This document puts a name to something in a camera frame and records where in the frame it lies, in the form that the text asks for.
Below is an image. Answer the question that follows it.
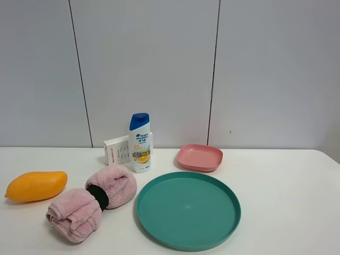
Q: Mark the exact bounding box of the white blue shampoo bottle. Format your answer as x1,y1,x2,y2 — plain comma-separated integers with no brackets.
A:
128,113,152,173

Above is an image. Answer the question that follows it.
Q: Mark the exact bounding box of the pink square plate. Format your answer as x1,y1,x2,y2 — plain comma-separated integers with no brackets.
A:
177,144,223,172

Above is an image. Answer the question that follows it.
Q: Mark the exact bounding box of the white cardboard box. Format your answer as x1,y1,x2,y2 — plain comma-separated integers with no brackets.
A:
104,132,154,170

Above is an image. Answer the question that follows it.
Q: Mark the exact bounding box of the large green round plate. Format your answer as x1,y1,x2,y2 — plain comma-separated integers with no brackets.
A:
135,172,241,252

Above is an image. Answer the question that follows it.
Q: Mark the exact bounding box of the black hair band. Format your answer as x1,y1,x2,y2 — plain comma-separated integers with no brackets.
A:
86,185,109,211

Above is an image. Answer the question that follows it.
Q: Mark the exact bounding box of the pink rolled towel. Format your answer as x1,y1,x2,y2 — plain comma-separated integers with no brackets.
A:
46,165,137,243

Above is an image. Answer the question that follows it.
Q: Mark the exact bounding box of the orange mango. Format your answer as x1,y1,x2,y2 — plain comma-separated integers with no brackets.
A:
5,171,68,203

